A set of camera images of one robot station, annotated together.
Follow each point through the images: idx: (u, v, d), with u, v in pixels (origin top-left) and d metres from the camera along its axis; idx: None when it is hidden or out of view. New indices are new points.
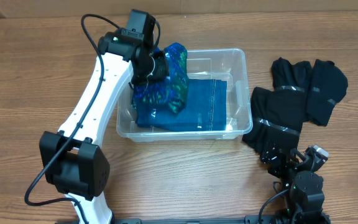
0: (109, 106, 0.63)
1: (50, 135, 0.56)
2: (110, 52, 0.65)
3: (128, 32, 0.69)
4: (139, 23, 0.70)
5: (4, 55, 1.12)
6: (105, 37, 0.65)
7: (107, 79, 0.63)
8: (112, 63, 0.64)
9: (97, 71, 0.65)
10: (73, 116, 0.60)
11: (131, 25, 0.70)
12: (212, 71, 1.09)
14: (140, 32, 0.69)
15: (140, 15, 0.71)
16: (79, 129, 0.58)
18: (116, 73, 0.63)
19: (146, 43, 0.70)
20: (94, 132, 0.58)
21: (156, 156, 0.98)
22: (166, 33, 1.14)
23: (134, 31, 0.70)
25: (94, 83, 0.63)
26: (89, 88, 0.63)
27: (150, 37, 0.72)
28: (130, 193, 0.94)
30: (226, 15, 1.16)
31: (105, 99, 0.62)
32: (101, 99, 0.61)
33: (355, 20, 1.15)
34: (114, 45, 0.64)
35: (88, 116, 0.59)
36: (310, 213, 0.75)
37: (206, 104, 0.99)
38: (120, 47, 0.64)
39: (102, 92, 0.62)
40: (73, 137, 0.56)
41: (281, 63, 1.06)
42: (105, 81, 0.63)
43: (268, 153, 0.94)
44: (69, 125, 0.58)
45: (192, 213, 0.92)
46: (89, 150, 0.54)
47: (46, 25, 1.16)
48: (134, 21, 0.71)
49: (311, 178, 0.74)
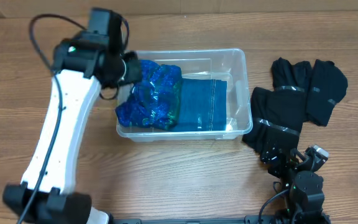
0: (76, 140, 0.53)
1: (13, 189, 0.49)
2: (68, 69, 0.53)
3: (89, 35, 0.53)
4: (100, 18, 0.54)
5: (3, 55, 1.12)
6: (59, 46, 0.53)
7: (69, 107, 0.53)
8: (71, 85, 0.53)
9: (55, 96, 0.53)
10: (34, 160, 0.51)
11: (91, 25, 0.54)
12: (212, 71, 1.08)
14: (103, 35, 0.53)
15: (102, 14, 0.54)
16: (43, 177, 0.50)
18: (78, 96, 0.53)
19: (112, 45, 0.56)
20: (61, 178, 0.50)
21: (156, 156, 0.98)
22: (166, 33, 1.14)
23: (96, 33, 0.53)
25: (52, 115, 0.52)
26: (46, 122, 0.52)
27: (116, 38, 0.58)
28: (130, 193, 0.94)
30: (226, 15, 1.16)
31: (70, 134, 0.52)
32: (64, 135, 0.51)
33: (354, 20, 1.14)
34: (71, 58, 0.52)
35: (51, 157, 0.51)
36: (310, 213, 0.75)
37: (206, 104, 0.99)
38: (81, 56, 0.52)
39: (65, 124, 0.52)
40: (38, 189, 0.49)
41: (281, 63, 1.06)
42: (66, 111, 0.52)
43: (268, 153, 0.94)
44: (32, 172, 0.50)
45: (192, 213, 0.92)
46: (57, 203, 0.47)
47: (45, 25, 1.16)
48: (94, 16, 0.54)
49: (311, 178, 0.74)
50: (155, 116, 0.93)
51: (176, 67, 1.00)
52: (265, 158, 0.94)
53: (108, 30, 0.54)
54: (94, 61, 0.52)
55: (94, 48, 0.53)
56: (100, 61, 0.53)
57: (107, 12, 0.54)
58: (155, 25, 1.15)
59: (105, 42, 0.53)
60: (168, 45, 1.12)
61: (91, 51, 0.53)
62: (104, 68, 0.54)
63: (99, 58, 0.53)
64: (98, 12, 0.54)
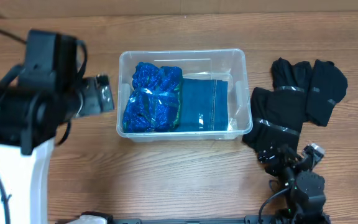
0: (36, 198, 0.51)
1: None
2: (1, 129, 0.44)
3: (31, 73, 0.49)
4: (43, 54, 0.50)
5: (4, 55, 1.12)
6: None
7: (13, 194, 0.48)
8: (5, 160, 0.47)
9: None
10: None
11: (34, 59, 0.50)
12: (212, 71, 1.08)
14: (48, 70, 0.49)
15: (46, 38, 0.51)
16: None
18: (18, 161, 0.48)
19: (62, 79, 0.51)
20: None
21: (156, 156, 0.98)
22: (166, 33, 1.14)
23: (38, 68, 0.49)
25: None
26: None
27: (64, 68, 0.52)
28: (130, 193, 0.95)
30: (226, 15, 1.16)
31: (25, 201, 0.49)
32: (17, 206, 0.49)
33: (354, 21, 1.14)
34: (0, 120, 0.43)
35: None
36: (310, 214, 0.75)
37: (206, 104, 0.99)
38: (12, 108, 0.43)
39: (15, 207, 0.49)
40: None
41: (280, 63, 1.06)
42: (10, 200, 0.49)
43: (265, 152, 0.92)
44: None
45: (192, 213, 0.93)
46: None
47: (45, 25, 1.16)
48: (37, 45, 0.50)
49: (313, 178, 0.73)
50: (155, 123, 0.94)
51: (177, 68, 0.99)
52: (263, 157, 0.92)
53: (54, 63, 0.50)
54: (28, 112, 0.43)
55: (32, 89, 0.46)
56: (41, 111, 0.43)
57: (53, 36, 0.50)
58: (155, 26, 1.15)
59: (46, 80, 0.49)
60: (168, 45, 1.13)
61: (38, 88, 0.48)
62: (46, 119, 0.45)
63: (40, 104, 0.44)
64: (41, 36, 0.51)
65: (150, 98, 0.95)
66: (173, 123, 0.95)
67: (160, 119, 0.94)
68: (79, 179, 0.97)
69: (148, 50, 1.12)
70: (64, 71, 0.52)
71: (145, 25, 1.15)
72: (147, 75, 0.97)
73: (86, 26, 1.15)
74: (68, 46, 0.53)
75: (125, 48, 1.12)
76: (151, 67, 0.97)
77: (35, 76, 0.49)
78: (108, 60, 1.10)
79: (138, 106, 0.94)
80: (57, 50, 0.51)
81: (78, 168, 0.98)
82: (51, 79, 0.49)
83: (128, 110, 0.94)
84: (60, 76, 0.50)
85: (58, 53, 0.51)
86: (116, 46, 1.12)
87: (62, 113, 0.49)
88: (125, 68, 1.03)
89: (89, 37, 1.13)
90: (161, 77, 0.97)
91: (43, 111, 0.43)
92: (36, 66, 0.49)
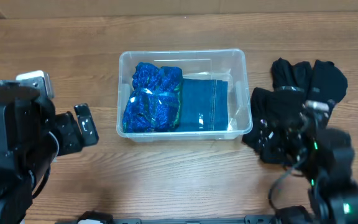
0: None
1: None
2: None
3: None
4: None
5: (4, 56, 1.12)
6: None
7: None
8: None
9: None
10: None
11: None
12: (212, 71, 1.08)
14: (4, 151, 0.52)
15: None
16: None
18: None
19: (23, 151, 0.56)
20: None
21: (156, 156, 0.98)
22: (166, 33, 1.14)
23: None
25: None
26: None
27: (25, 135, 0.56)
28: (130, 193, 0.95)
30: (226, 15, 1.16)
31: None
32: None
33: (354, 21, 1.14)
34: None
35: None
36: (337, 180, 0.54)
37: (206, 104, 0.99)
38: None
39: None
40: None
41: (281, 63, 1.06)
42: None
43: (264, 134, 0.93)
44: None
45: (192, 213, 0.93)
46: None
47: (45, 25, 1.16)
48: None
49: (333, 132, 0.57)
50: (155, 123, 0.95)
51: (177, 68, 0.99)
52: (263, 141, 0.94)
53: (7, 144, 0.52)
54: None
55: None
56: None
57: (0, 111, 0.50)
58: (155, 26, 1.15)
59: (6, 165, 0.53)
60: (168, 45, 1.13)
61: None
62: (4, 217, 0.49)
63: None
64: None
65: (150, 98, 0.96)
66: (173, 123, 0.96)
67: (160, 119, 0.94)
68: (79, 179, 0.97)
69: (148, 50, 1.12)
70: (22, 139, 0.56)
71: (145, 26, 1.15)
72: (148, 75, 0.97)
73: (86, 26, 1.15)
74: (22, 110, 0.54)
75: (125, 48, 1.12)
76: (151, 67, 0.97)
77: None
78: (109, 60, 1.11)
79: (138, 106, 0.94)
80: (12, 124, 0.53)
81: (78, 168, 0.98)
82: (9, 162, 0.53)
83: (128, 110, 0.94)
84: (18, 151, 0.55)
85: (13, 126, 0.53)
86: (116, 46, 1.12)
87: (26, 194, 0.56)
88: (125, 68, 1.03)
89: (89, 38, 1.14)
90: (161, 77, 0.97)
91: None
92: None
